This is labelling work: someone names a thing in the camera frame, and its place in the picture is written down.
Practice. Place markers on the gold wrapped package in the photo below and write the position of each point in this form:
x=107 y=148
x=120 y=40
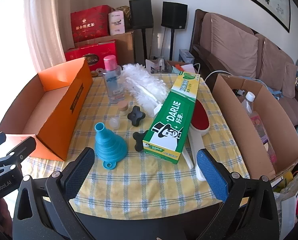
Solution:
x=124 y=8

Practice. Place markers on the white tissue pack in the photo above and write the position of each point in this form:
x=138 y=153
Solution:
x=117 y=22

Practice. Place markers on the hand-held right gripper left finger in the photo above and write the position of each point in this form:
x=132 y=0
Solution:
x=76 y=177

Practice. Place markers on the closed brown cardboard box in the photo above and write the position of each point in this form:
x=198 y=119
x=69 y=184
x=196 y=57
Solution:
x=125 y=47

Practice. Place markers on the white feather duster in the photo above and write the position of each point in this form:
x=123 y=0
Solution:
x=141 y=85

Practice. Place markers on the yellow checkered tablecloth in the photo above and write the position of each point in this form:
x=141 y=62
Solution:
x=139 y=192

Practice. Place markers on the pile of colourful bags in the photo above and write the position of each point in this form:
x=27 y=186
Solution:
x=293 y=195

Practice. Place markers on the small clear plastic cap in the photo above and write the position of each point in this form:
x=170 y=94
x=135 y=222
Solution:
x=114 y=123

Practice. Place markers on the clear plastic package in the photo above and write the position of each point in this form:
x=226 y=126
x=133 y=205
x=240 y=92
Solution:
x=160 y=64

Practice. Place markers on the red chocolate gift bag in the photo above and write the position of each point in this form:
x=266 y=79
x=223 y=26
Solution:
x=94 y=55

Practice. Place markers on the brown wooden sofa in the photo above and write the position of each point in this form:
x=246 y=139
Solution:
x=276 y=110

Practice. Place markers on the small beige sofa cushion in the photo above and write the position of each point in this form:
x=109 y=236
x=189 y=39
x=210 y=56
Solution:
x=290 y=80

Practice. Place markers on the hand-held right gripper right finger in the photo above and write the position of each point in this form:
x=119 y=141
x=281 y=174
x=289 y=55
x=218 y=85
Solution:
x=211 y=177

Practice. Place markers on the large beige sofa cushion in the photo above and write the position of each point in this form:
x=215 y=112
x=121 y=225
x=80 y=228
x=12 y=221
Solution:
x=230 y=42
x=273 y=57

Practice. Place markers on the blue collapsible funnel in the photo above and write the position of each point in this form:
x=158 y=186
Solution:
x=107 y=145

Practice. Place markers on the black four-lobed knob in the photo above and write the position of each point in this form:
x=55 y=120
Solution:
x=136 y=116
x=139 y=141

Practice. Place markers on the orange cardboard box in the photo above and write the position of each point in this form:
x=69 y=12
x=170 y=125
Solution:
x=61 y=122

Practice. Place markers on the light blue cloth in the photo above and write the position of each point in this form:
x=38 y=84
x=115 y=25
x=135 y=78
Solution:
x=273 y=91

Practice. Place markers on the clear bottle with pink cap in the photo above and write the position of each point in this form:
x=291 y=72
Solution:
x=112 y=82

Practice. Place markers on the red and white lint brush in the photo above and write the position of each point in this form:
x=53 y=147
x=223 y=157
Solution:
x=201 y=115

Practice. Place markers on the clear bottle with white cap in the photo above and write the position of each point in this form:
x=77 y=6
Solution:
x=257 y=120

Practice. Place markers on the white curtain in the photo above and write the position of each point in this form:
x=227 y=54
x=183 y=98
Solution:
x=46 y=25

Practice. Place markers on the open brown cardboard box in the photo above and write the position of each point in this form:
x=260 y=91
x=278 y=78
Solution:
x=236 y=130

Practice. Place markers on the cardboard box with papers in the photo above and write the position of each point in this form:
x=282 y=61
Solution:
x=174 y=67

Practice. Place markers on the red gift box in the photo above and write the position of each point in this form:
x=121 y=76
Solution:
x=90 y=23

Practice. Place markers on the blue product box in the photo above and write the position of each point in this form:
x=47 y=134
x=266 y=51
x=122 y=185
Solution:
x=186 y=56

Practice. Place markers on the black speaker stand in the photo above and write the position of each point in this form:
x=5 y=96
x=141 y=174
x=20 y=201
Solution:
x=143 y=45
x=172 y=43

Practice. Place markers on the black speaker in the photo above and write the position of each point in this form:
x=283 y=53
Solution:
x=141 y=13
x=174 y=15

